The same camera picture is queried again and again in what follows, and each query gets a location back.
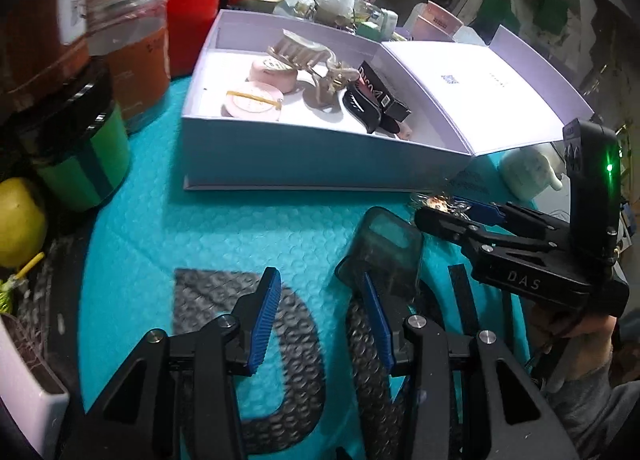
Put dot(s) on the lavender open gift box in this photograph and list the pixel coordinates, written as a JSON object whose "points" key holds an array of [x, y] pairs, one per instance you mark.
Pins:
{"points": [[466, 101]]}

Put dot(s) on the pearl white large hair clip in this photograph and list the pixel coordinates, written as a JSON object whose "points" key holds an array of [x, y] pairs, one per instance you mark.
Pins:
{"points": [[330, 75]]}

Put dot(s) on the pink lipstick tube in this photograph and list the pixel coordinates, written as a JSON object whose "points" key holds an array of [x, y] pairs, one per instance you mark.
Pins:
{"points": [[399, 129]]}

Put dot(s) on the pink round compact gold stripe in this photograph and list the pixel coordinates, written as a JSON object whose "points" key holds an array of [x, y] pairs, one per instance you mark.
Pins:
{"points": [[253, 101]]}

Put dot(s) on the person right hand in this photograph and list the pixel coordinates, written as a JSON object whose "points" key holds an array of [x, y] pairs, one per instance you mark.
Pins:
{"points": [[589, 348]]}

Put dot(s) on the brown spice jar white label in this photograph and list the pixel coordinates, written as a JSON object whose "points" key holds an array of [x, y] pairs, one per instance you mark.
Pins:
{"points": [[43, 45]]}

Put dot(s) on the white rectangular power bank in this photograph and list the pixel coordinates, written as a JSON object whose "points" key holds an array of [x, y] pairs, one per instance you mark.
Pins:
{"points": [[30, 390]]}

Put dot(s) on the green white medicine box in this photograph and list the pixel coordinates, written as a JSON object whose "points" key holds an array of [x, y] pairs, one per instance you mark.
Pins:
{"points": [[379, 27]]}

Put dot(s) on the black hair claw clip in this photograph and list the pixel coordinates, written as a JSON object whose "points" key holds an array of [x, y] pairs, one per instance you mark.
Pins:
{"points": [[360, 106]]}

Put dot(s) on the pink round compact with label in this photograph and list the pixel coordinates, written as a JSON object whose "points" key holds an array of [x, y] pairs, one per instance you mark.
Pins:
{"points": [[274, 73]]}

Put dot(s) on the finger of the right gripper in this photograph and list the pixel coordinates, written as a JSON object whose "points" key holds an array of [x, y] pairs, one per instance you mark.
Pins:
{"points": [[518, 220], [453, 229]]}

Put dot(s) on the green jar black lid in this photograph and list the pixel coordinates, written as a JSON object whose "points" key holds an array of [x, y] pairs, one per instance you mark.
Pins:
{"points": [[77, 140]]}

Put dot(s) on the short clear lid brown jar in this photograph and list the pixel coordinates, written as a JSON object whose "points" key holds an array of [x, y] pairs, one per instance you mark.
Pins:
{"points": [[132, 38]]}

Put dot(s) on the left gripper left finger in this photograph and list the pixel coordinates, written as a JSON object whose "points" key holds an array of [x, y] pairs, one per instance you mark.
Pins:
{"points": [[168, 382]]}

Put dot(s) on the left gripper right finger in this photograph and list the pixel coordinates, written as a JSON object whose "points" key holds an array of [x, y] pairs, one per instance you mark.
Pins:
{"points": [[468, 397]]}

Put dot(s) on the smoky transparent square case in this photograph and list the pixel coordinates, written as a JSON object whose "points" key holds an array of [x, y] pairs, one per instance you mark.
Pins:
{"points": [[389, 249]]}

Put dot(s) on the yellow green fruit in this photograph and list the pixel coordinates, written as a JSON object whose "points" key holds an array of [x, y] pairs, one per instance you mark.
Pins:
{"points": [[23, 223]]}

